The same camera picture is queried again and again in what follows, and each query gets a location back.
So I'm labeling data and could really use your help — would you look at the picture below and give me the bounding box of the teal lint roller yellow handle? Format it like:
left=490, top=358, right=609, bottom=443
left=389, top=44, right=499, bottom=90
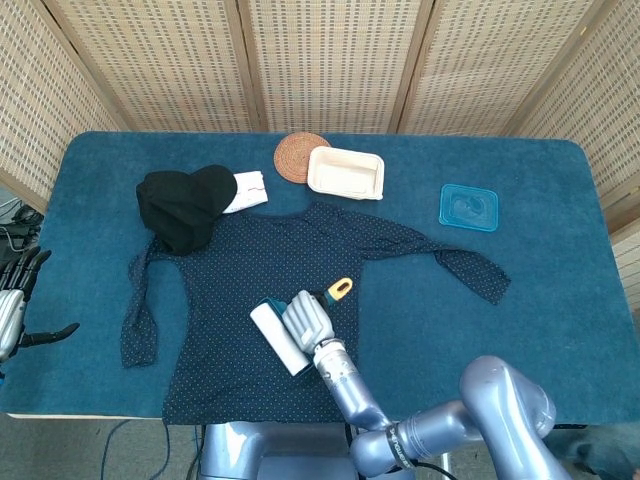
left=249, top=276, right=354, bottom=377

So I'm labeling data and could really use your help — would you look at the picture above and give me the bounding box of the round woven brown coaster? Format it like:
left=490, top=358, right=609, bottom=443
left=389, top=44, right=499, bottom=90
left=273, top=132, right=332, bottom=185

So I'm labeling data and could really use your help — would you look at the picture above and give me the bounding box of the blue plastic container lid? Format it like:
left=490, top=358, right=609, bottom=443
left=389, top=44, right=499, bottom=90
left=438, top=183, right=501, bottom=232

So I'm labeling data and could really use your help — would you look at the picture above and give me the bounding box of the white folded cloth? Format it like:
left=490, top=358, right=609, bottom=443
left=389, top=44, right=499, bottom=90
left=222, top=170, right=269, bottom=215

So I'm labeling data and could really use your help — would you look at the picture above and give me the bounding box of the blue floor cable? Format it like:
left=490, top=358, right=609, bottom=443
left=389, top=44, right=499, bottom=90
left=149, top=423, right=172, bottom=480

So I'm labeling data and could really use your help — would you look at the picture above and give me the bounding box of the black cloth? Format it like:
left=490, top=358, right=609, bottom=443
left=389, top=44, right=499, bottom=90
left=135, top=164, right=239, bottom=257

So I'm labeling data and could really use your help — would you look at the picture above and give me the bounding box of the dark blue cloth heap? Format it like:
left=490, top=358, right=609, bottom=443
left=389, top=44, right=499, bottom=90
left=549, top=424, right=640, bottom=471

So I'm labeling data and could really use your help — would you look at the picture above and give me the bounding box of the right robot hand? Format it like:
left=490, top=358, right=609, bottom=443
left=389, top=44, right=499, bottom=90
left=280, top=289, right=335, bottom=354

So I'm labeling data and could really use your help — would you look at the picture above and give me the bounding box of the blue carpet table mat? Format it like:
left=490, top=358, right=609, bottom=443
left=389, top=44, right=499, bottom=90
left=0, top=130, right=634, bottom=425

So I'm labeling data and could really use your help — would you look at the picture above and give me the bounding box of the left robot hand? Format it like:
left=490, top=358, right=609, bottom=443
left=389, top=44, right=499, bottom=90
left=0, top=247, right=81, bottom=364

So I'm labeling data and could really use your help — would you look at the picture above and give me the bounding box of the woven bamboo folding screen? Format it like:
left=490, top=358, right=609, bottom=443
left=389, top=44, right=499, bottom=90
left=0, top=0, right=640, bottom=301

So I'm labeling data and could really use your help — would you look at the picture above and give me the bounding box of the black floor cable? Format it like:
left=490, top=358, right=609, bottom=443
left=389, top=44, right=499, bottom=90
left=101, top=419, right=130, bottom=480

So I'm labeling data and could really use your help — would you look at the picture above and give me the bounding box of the black cable bundle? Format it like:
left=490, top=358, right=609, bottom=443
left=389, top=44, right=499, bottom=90
left=0, top=197, right=44, bottom=264

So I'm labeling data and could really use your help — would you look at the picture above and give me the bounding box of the cream rectangular tray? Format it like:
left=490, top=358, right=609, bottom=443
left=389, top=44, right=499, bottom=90
left=306, top=146, right=386, bottom=201

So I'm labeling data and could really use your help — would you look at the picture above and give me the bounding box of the blue-grey robot torso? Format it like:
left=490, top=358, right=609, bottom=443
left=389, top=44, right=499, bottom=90
left=199, top=421, right=416, bottom=480

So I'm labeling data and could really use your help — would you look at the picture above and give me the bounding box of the navy polka dot shirt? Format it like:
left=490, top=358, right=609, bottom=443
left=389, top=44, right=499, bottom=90
left=119, top=202, right=512, bottom=426

